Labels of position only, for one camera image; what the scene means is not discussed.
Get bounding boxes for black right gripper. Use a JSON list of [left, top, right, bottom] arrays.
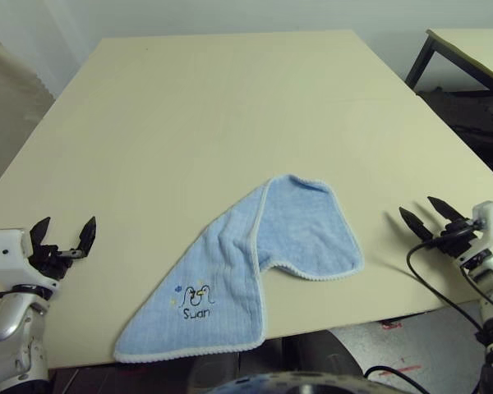
[[398, 196, 484, 259]]

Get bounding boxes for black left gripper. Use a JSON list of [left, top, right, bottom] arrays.
[[26, 216, 98, 291]]

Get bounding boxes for light blue embroidered towel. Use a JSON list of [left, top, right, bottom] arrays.
[[113, 173, 365, 364]]

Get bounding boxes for dark robot torso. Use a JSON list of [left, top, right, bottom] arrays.
[[213, 371, 381, 394]]

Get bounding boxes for black right camera cable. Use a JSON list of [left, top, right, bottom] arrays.
[[406, 227, 484, 334]]

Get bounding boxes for black camera cable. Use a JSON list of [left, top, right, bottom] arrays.
[[0, 286, 30, 303], [406, 227, 484, 334]]

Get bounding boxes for black left camera cable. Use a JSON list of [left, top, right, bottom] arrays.
[[0, 286, 30, 303]]

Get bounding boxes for black loose cable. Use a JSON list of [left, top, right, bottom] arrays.
[[363, 364, 420, 385]]

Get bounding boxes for beige table with black frame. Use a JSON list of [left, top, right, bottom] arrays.
[[405, 28, 493, 99]]

